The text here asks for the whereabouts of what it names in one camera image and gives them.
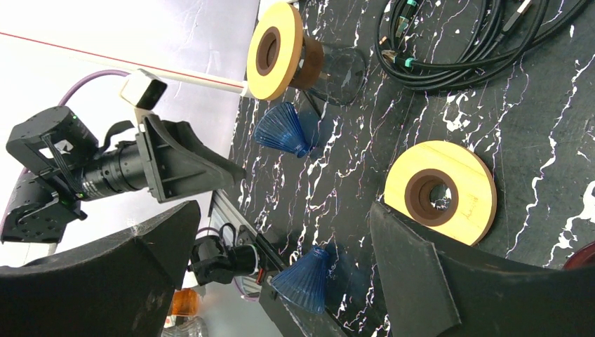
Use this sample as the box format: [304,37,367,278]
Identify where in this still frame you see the orange wooden dripper ring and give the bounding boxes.
[246,1,305,101]

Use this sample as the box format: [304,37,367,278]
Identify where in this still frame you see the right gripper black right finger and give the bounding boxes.
[369,202,594,336]

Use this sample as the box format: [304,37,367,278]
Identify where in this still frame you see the yellow wooden dripper ring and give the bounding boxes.
[384,140,498,247]

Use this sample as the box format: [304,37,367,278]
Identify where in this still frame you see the coiled black cables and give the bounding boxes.
[374,0,595,93]

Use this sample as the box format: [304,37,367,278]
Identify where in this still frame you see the orange handled screwdriver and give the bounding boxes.
[168,289,201,317]

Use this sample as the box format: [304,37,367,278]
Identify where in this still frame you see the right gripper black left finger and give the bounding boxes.
[1,201,201,336]

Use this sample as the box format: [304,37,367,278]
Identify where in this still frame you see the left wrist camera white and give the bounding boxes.
[119,69,168,110]

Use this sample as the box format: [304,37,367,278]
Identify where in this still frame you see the white pvc pipe frame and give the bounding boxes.
[1,1,271,97]

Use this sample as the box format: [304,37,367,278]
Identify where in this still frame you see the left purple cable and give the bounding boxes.
[58,68,133,108]

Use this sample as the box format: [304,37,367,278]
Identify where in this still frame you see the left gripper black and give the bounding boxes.
[6,106,246,219]

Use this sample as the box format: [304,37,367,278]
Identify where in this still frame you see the blue plastic dripper cone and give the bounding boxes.
[253,102,314,158]

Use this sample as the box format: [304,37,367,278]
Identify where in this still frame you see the glass carafe with brown collar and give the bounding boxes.
[290,37,366,106]

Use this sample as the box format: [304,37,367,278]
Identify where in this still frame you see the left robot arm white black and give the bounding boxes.
[1,106,246,244]

